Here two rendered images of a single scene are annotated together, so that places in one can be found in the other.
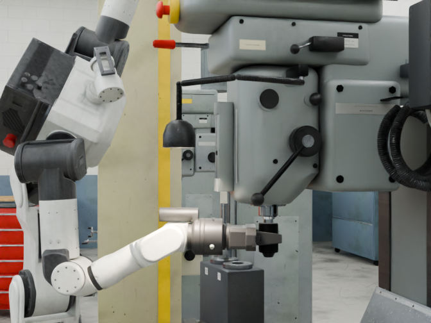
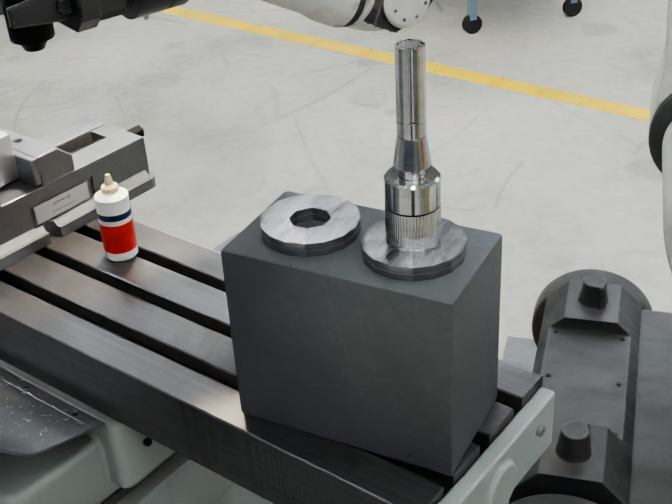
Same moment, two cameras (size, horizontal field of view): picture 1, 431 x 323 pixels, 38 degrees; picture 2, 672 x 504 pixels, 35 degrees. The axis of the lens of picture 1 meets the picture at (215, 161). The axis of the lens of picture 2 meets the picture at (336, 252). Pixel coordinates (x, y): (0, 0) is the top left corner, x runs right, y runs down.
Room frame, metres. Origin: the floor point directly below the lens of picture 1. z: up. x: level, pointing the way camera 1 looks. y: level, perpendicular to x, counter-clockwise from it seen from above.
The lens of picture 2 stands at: (2.54, -0.56, 1.57)
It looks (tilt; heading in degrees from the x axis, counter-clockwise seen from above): 32 degrees down; 142
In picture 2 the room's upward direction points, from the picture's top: 4 degrees counter-clockwise
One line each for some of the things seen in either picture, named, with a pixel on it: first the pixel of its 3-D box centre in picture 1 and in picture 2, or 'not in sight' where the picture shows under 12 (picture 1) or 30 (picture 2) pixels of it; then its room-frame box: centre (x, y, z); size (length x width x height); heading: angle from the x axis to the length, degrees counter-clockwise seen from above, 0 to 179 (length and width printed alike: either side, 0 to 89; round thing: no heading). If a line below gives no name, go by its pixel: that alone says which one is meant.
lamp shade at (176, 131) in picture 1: (179, 133); not in sight; (1.37, 0.08, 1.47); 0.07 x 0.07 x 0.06
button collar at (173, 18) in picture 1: (173, 10); not in sight; (1.45, 0.10, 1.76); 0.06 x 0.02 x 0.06; 13
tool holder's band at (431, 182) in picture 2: not in sight; (412, 179); (1.98, -0.03, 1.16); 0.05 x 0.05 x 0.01
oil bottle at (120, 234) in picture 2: not in sight; (114, 214); (1.51, -0.08, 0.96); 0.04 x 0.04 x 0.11
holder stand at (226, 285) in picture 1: (230, 293); (365, 321); (1.93, -0.05, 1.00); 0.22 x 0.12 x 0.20; 23
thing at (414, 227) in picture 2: (224, 250); (412, 212); (1.98, -0.03, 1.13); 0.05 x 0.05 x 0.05
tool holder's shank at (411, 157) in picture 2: (224, 220); (411, 111); (1.98, -0.03, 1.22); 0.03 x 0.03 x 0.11
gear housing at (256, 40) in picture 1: (285, 49); not in sight; (1.51, -0.17, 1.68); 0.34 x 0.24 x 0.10; 103
